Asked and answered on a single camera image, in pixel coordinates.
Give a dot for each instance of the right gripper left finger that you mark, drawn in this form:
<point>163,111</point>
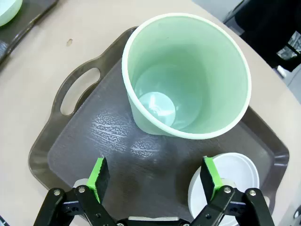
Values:
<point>100,179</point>

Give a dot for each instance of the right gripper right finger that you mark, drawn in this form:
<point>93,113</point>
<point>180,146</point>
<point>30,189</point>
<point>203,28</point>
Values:
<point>210,179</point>

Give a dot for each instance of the white plastic bowl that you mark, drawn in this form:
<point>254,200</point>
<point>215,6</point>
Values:
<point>235,169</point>

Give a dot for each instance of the pale green plastic cup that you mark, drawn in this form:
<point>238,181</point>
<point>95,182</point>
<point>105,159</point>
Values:
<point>188,70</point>

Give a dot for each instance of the pale green plastic bowl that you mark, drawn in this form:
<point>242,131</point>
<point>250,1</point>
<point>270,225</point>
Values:
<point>9,9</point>

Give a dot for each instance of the dark background equipment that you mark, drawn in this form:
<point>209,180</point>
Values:
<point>263,28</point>

